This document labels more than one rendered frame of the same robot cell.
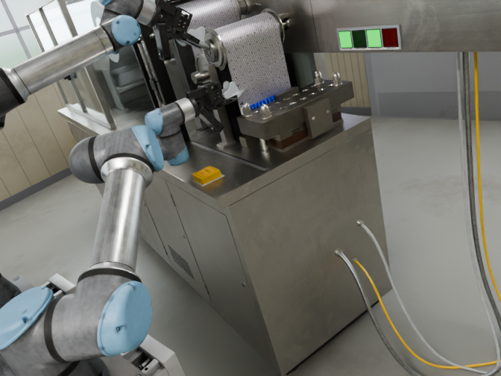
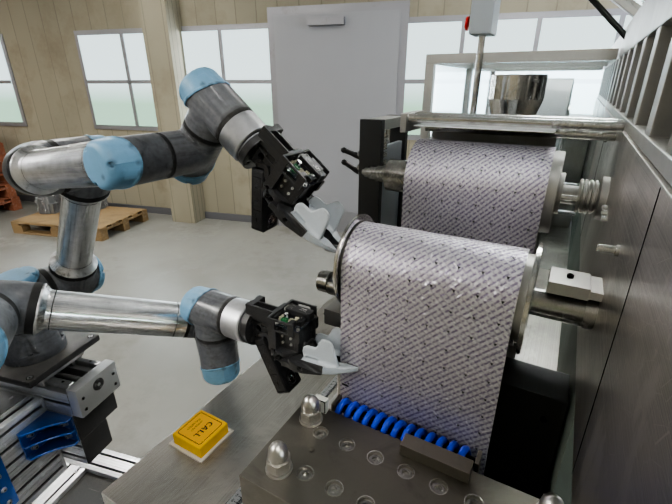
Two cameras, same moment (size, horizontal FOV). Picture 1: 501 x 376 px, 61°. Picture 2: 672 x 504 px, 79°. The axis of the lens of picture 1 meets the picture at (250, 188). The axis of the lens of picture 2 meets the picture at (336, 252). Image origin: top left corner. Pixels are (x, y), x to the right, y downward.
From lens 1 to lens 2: 129 cm
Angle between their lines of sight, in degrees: 51
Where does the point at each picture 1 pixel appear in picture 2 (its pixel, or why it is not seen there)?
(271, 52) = (462, 351)
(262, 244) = not seen: outside the picture
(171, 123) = (200, 325)
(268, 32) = (474, 307)
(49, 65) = (39, 167)
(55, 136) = not seen: hidden behind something
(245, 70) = (375, 340)
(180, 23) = (284, 184)
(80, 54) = (63, 170)
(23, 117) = not seen: hidden behind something
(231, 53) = (354, 291)
